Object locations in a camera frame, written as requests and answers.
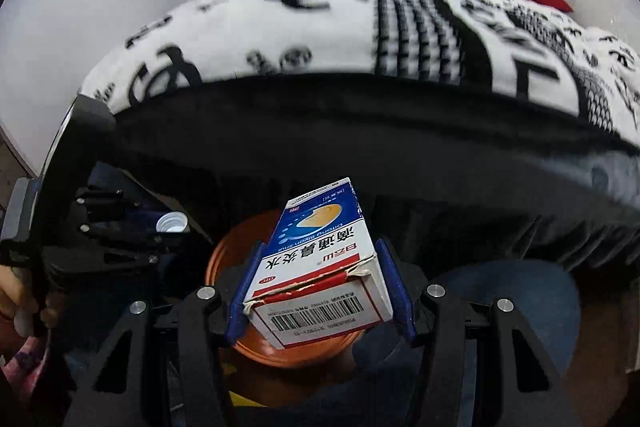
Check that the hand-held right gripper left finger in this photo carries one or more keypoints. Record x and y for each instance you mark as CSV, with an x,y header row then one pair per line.
x,y
239,307

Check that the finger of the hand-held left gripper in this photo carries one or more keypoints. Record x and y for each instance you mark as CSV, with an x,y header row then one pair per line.
x,y
107,203
130,243

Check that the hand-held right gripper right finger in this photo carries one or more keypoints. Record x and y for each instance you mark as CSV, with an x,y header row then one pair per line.
x,y
401,302

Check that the white bottle cap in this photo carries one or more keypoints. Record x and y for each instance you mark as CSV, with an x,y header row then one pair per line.
x,y
171,223

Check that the orange plastic bucket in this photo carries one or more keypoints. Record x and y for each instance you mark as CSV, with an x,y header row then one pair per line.
x,y
220,257

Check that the white and blue medicine box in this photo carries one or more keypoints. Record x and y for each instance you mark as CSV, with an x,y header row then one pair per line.
x,y
320,267

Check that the person's left forearm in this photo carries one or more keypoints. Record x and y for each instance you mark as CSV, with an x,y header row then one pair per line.
x,y
27,359

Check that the person's left hand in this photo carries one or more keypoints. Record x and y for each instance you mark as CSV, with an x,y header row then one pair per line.
x,y
14,294

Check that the yellow plastic object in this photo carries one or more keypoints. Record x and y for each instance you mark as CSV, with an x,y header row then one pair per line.
x,y
245,401

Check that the black bed cover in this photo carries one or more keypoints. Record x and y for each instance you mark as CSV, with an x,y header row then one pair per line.
x,y
350,132

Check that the black and white printed blanket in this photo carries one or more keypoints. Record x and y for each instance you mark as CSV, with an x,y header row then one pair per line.
x,y
320,32

